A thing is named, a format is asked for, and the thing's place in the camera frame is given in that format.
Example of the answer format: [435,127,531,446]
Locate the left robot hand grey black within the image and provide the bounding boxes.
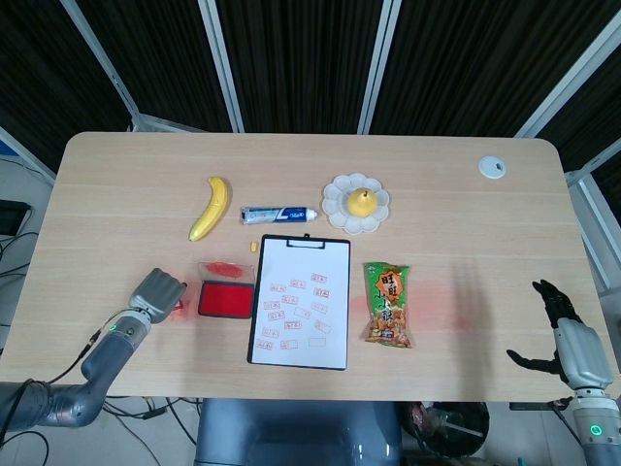
[128,267,189,324]

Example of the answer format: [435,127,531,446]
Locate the right robot hand grey black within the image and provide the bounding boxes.
[507,279,617,389]

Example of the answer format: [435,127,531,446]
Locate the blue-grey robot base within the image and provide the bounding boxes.
[193,398,404,466]

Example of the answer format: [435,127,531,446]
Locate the red ink pad clear lid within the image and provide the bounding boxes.
[195,260,256,321]

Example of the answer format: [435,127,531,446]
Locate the yellow banana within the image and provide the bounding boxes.
[187,176,232,243]

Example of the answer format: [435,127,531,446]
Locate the blue white toothpaste tube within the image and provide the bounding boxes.
[240,205,320,226]

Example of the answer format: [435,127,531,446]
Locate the black trash bin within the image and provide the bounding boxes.
[400,401,490,460]

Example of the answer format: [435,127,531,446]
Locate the black clipboard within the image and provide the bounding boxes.
[245,232,352,372]

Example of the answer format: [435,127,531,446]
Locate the black box device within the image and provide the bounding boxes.
[0,199,33,235]

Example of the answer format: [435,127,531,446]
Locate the white framed blue board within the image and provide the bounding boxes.
[0,124,55,182]

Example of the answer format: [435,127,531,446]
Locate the green snack bag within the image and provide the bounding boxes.
[362,261,413,350]

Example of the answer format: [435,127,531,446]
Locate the white flower-shaped plate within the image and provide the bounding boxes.
[321,173,392,235]

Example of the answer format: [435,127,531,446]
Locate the yellow pear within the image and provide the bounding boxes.
[345,187,376,218]

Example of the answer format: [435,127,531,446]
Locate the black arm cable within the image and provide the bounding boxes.
[0,328,104,428]

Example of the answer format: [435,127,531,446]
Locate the black cable with plug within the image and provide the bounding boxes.
[104,397,169,421]

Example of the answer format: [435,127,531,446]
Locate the white side partition frame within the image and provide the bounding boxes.
[564,145,621,297]

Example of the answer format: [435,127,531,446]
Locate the black floor cable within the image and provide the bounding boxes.
[0,231,38,281]

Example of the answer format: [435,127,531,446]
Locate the white round cable grommet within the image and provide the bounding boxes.
[477,154,507,180]

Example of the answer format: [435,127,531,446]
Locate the white partition frame post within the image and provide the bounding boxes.
[197,0,245,134]
[357,0,405,136]
[60,0,143,120]
[512,21,621,140]

